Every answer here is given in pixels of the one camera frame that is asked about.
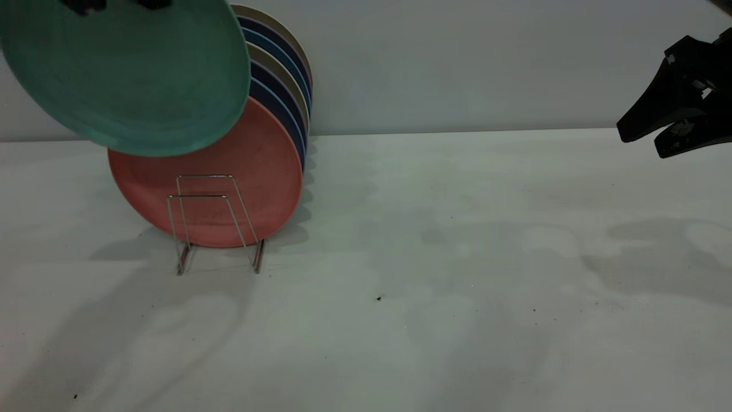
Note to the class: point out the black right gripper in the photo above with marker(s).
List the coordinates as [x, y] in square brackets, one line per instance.
[712, 68]

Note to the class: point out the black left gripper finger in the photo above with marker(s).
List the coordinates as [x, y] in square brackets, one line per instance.
[153, 3]
[84, 6]

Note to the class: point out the green round plate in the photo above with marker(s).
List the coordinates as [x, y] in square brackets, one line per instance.
[126, 74]

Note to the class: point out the beige round plate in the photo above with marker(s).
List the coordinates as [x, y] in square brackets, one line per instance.
[266, 57]
[257, 11]

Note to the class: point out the dark purple plate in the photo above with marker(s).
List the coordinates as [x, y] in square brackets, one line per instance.
[266, 74]
[263, 26]

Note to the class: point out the teal blue plate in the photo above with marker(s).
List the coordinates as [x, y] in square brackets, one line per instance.
[266, 41]

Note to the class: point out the navy plate with blue rim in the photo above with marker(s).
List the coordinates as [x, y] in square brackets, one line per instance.
[267, 94]

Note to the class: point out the pink round plate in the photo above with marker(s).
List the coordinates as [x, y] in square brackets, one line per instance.
[246, 171]

